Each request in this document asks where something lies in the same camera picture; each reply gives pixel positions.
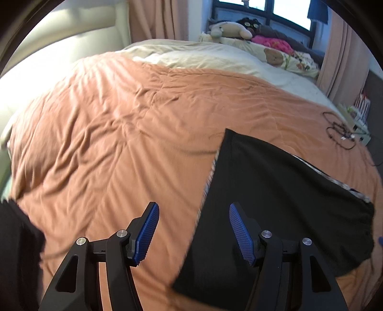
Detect orange blanket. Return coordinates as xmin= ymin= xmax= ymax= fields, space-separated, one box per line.
xmin=7 ymin=55 xmax=383 ymax=311

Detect pink cloth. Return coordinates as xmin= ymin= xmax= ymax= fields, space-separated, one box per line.
xmin=251 ymin=35 xmax=295 ymax=56

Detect grey plush toy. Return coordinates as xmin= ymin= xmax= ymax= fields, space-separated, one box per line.
xmin=208 ymin=21 xmax=253 ymax=39

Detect cream duvet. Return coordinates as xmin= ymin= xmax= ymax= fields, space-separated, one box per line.
xmin=115 ymin=40 xmax=344 ymax=120

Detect white rack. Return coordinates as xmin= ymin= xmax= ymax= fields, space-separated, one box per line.
xmin=355 ymin=93 xmax=372 ymax=120

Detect blue hanging cloth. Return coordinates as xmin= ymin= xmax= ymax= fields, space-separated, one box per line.
xmin=308 ymin=0 xmax=329 ymax=23

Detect cream padded headboard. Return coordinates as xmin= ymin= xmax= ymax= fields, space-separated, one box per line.
xmin=0 ymin=0 xmax=132 ymax=120

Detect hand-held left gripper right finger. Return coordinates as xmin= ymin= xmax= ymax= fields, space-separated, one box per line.
xmin=229 ymin=203 xmax=349 ymax=311

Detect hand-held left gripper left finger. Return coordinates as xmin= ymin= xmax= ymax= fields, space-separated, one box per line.
xmin=39 ymin=202 xmax=160 ymax=311

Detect peach curtain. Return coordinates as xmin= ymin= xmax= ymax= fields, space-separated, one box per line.
xmin=317 ymin=12 xmax=372 ymax=105
xmin=129 ymin=0 xmax=211 ymax=44

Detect dark framed window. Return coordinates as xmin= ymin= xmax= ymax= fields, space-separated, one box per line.
xmin=211 ymin=0 xmax=318 ymax=48

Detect black cable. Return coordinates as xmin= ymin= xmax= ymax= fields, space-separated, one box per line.
xmin=323 ymin=111 xmax=372 ymax=150

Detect black plush toy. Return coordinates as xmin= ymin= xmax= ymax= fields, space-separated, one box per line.
xmin=236 ymin=17 xmax=270 ymax=35

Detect dark grey cloth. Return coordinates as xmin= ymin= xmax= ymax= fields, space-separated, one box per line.
xmin=263 ymin=25 xmax=325 ymax=60

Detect black pants with printed lining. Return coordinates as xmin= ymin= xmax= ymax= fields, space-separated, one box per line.
xmin=172 ymin=128 xmax=376 ymax=303

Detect printed pillow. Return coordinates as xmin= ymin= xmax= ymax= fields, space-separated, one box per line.
xmin=248 ymin=40 xmax=320 ymax=79

